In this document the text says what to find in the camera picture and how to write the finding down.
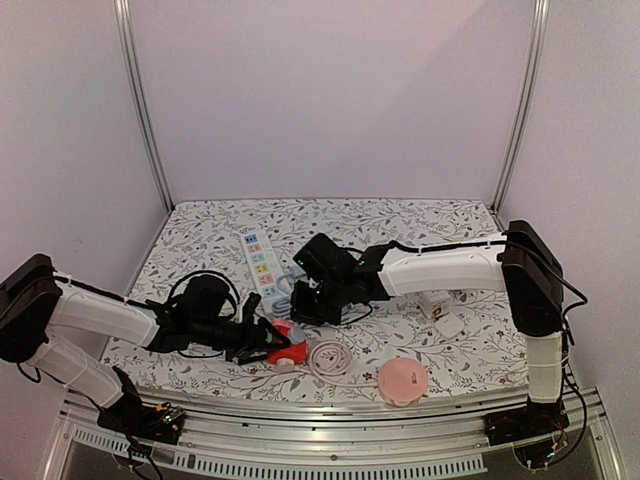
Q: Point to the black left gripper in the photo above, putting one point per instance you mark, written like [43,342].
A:
[248,341]

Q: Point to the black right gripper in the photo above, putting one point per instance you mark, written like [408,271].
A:
[300,301]

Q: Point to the red cube socket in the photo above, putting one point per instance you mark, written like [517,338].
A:
[294,355]

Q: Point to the white multicolour power strip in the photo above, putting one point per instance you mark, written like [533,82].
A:
[265,270]

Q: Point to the white cube adapter red print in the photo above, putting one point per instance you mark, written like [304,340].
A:
[435,305]

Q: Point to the round pink socket base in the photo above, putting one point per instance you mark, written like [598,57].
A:
[402,381]

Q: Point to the white plug adapter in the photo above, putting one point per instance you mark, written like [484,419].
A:
[449,325]

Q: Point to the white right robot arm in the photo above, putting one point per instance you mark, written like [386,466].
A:
[516,262]

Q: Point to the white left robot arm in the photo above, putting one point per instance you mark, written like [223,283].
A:
[37,300]

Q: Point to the grey round plug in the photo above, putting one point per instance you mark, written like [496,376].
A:
[296,335]

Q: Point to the floral patterned table mat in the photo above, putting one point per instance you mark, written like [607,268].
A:
[488,355]

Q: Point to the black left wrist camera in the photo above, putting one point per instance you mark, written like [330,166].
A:
[249,307]

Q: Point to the aluminium front rail frame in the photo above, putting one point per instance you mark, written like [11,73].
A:
[240,439]

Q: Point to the aluminium right corner post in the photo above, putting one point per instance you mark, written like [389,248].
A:
[532,65]

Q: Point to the aluminium corner post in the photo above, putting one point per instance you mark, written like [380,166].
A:
[532,65]
[134,75]

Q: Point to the aluminium left corner post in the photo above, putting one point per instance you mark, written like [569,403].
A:
[134,75]

